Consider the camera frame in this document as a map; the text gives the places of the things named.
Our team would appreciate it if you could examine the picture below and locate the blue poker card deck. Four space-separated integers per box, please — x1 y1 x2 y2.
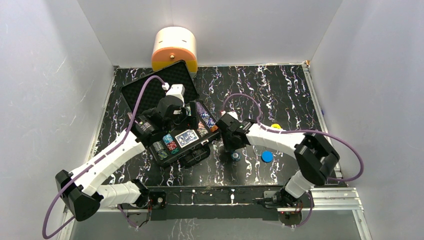
175 129 200 148

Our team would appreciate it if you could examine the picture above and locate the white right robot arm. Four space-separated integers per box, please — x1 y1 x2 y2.
216 113 340 207

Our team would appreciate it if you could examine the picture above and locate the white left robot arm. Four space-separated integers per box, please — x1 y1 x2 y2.
55 95 198 222

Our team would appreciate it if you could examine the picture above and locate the black poker set case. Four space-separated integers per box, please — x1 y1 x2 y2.
120 60 219 168

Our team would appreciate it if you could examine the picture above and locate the purple chip stack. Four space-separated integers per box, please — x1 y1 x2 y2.
196 102 210 119

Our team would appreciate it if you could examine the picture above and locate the dark blue chip stack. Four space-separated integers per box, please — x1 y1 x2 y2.
200 112 218 132

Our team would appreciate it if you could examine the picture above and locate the orange blue chip stack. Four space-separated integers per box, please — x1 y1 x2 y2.
197 121 209 138

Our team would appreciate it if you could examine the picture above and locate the clear acrylic dealer button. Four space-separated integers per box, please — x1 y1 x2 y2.
252 145 264 157

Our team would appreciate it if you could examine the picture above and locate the blue round button chip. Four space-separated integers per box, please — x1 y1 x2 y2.
261 151 274 163

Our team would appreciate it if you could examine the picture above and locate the yellow round button chip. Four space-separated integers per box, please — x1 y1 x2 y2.
271 123 282 129

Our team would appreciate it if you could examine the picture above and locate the white and orange cylinder box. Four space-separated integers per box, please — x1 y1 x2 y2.
151 26 198 77

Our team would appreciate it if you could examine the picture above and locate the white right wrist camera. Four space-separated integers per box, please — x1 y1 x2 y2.
226 111 240 121

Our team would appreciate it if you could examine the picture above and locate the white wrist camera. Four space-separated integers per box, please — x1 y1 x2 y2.
226 111 240 121
161 82 185 103

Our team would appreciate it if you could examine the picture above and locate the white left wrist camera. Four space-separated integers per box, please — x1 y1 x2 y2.
161 82 185 103

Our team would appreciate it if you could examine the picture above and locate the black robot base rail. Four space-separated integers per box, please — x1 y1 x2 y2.
119 185 316 223

